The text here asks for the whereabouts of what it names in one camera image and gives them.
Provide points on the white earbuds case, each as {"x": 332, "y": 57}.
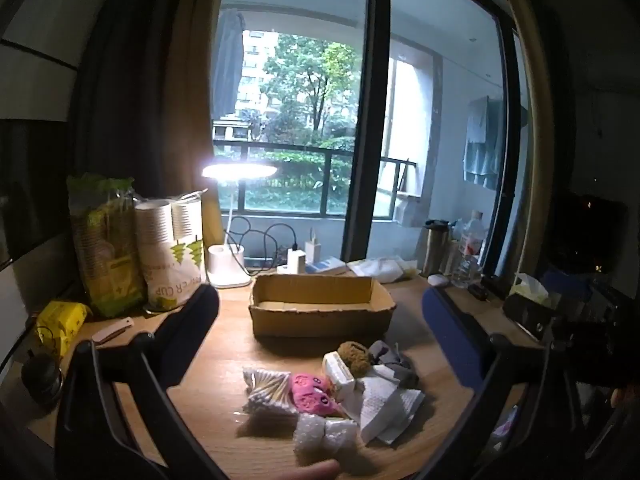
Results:
{"x": 437, "y": 280}

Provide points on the white paper cup pack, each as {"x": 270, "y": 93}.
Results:
{"x": 170, "y": 255}

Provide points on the black electronic device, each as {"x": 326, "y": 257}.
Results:
{"x": 590, "y": 230}

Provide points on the white pronged charger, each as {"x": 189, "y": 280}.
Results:
{"x": 313, "y": 249}

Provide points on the pink plush toy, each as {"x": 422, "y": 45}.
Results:
{"x": 312, "y": 395}

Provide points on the black window frame post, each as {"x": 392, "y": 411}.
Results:
{"x": 367, "y": 110}

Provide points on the white appliance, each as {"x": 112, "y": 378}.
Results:
{"x": 409, "y": 211}

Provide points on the steel thermos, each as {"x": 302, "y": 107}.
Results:
{"x": 436, "y": 247}

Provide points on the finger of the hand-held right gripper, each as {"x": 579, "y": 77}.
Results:
{"x": 525, "y": 312}

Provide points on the small white box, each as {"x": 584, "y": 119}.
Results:
{"x": 337, "y": 372}

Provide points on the hanging dark garment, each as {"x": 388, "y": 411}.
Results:
{"x": 227, "y": 65}

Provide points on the yellow tissue pack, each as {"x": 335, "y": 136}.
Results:
{"x": 532, "y": 287}

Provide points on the brown cardboard box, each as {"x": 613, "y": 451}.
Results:
{"x": 320, "y": 317}

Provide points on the clear water bottle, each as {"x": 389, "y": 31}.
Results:
{"x": 470, "y": 250}

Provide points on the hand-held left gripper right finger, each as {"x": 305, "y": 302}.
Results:
{"x": 445, "y": 330}

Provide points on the black round object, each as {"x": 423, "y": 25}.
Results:
{"x": 42, "y": 377}

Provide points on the clear bubble wrap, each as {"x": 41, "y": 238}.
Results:
{"x": 322, "y": 435}

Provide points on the yellow packet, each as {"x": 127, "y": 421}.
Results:
{"x": 60, "y": 325}

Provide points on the black balcony railing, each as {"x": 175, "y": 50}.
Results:
{"x": 300, "y": 150}

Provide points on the blue white box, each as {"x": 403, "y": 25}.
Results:
{"x": 325, "y": 265}

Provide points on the cotton swab bag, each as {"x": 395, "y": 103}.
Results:
{"x": 270, "y": 390}

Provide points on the green tree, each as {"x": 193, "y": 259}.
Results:
{"x": 310, "y": 90}

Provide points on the grey cloth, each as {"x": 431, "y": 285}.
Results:
{"x": 395, "y": 360}

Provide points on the white desk lamp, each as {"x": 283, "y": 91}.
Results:
{"x": 227, "y": 265}

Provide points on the white textured paper towel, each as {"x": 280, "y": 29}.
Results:
{"x": 387, "y": 407}

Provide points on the small black object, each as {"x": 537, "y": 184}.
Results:
{"x": 477, "y": 291}

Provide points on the white plastic bag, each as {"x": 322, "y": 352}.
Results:
{"x": 382, "y": 269}

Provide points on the white charger block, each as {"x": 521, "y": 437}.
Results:
{"x": 296, "y": 260}

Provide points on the person's left hand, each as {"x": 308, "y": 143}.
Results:
{"x": 312, "y": 471}

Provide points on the small white folding tool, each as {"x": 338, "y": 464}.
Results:
{"x": 112, "y": 331}

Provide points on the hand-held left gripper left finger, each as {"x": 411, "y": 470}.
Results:
{"x": 200, "y": 310}

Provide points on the hanging teal towels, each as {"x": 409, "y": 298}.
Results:
{"x": 482, "y": 145}

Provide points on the brown fuzzy ball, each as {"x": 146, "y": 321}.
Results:
{"x": 355, "y": 357}

